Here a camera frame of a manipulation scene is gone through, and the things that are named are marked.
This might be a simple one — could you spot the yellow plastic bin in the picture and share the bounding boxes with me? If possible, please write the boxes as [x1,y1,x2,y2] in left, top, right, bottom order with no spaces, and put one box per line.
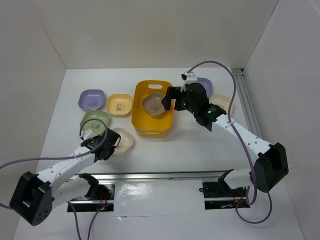
[131,80,174,137]

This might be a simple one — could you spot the cream plate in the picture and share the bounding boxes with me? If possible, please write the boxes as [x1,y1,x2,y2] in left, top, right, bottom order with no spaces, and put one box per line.
[209,94,234,115]
[112,127,134,156]

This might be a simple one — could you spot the purple plate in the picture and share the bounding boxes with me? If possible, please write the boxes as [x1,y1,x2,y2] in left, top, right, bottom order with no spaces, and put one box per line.
[197,77,213,98]
[78,89,105,111]

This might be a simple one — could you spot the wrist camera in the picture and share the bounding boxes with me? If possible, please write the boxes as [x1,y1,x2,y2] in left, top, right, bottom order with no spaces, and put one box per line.
[180,71,198,92]
[80,128,97,142]

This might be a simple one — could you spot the brown plate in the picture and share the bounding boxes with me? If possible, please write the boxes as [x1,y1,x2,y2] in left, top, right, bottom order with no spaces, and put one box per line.
[141,92,166,117]

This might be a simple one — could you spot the aluminium corner profile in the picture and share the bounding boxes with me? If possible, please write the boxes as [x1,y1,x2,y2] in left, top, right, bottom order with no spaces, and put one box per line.
[231,68,263,138]

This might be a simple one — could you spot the left yellow plate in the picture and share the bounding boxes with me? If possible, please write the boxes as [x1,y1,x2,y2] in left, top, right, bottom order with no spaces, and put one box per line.
[106,94,133,118]

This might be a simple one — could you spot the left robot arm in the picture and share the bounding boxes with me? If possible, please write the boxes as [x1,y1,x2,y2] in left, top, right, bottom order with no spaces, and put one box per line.
[9,128,121,226]

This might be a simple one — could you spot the aluminium rail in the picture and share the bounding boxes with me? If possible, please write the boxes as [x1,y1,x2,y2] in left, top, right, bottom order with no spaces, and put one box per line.
[89,170,233,182]

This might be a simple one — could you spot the green plate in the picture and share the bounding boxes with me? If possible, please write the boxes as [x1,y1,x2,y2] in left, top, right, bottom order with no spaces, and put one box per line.
[79,109,110,135]

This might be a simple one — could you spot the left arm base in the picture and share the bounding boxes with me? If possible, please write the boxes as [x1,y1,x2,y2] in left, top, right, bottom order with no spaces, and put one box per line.
[70,183,115,213]

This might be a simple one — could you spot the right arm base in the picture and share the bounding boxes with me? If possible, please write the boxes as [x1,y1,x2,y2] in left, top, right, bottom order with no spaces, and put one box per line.
[199,181,250,210]

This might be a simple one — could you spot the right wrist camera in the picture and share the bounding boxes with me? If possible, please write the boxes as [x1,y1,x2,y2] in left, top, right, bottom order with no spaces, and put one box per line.
[180,71,198,92]

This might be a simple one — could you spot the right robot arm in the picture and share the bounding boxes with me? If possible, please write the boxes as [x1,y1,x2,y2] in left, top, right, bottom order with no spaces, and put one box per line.
[161,83,289,196]

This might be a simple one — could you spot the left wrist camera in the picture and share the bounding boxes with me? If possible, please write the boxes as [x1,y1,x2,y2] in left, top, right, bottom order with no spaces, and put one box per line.
[80,128,97,142]

